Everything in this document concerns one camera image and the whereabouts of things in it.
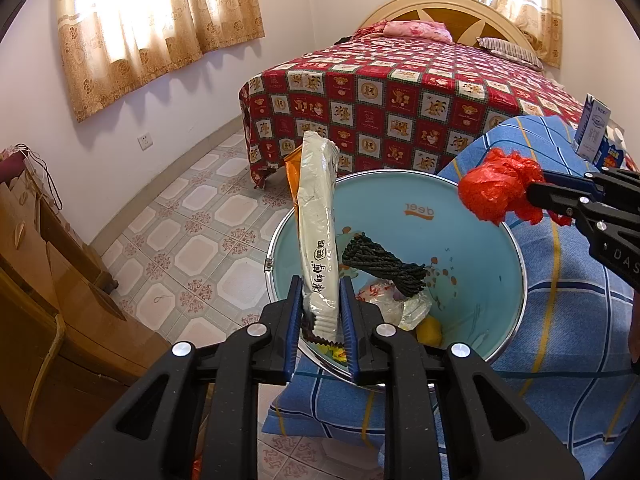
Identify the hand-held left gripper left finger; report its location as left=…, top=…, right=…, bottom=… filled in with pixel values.
left=56, top=275, right=306, bottom=480

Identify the white cable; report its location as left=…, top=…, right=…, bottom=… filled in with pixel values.
left=22, top=310, right=67, bottom=441

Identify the narrow beige patterned curtain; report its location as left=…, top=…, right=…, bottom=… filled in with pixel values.
left=417, top=0, right=564, bottom=69

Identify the white blue milk carton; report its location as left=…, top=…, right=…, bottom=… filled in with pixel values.
left=575, top=94, right=612, bottom=161

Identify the wooden cabinet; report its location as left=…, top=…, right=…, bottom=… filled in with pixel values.
left=0, top=180, right=174, bottom=411

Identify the light blue enamel basin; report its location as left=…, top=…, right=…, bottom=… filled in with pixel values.
left=264, top=170, right=527, bottom=389

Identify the brown paper bag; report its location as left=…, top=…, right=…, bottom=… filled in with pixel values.
left=0, top=144, right=63, bottom=261

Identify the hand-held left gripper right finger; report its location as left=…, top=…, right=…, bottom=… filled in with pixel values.
left=337, top=275, right=586, bottom=480

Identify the clear plastic bag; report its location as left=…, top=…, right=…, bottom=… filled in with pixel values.
left=357, top=280, right=434, bottom=332

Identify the cream wooden headboard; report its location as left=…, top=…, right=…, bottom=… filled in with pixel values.
left=359, top=0, right=534, bottom=47

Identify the red plastic bag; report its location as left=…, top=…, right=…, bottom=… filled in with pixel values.
left=457, top=148, right=574, bottom=227

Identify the wide beige patterned curtain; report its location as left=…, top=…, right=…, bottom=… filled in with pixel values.
left=55, top=0, right=266, bottom=124

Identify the person's right forearm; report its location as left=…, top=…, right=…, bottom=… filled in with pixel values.
left=627, top=290, right=640, bottom=377

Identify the dark green ridged bundle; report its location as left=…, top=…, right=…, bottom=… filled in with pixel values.
left=341, top=232, right=429, bottom=299

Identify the bed with red quilt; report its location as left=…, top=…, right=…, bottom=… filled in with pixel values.
left=239, top=40, right=640, bottom=187

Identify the striped pillow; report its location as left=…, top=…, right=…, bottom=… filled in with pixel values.
left=476, top=36, right=545, bottom=72

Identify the pink pillow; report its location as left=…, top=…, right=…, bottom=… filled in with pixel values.
left=382, top=20, right=454, bottom=44

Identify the long white snack packet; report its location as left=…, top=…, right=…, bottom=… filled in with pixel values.
left=295, top=131, right=351, bottom=357

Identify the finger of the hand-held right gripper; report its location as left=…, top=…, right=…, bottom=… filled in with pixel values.
left=542, top=166, right=640, bottom=201
left=527, top=183, right=602, bottom=222

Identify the small blue carton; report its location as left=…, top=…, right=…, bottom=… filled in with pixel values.
left=597, top=127, right=626, bottom=170

